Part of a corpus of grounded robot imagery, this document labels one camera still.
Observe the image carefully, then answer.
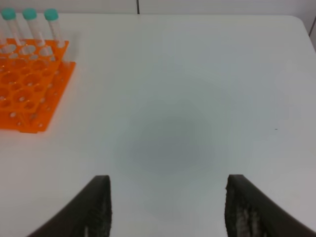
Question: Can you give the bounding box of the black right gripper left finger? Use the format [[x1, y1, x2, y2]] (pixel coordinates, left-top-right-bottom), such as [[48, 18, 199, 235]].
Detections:
[[29, 175, 112, 237]]

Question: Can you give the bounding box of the orange test tube rack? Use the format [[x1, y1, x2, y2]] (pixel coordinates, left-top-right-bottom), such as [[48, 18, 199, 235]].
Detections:
[[0, 38, 76, 133]]

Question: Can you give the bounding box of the teal capped tube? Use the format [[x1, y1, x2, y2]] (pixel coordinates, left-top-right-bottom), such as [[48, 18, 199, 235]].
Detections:
[[43, 8, 71, 69], [1, 8, 25, 46], [22, 8, 45, 47]]

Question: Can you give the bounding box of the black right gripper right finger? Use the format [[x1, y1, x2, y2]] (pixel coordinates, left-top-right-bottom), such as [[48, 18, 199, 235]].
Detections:
[[224, 174, 316, 237]]

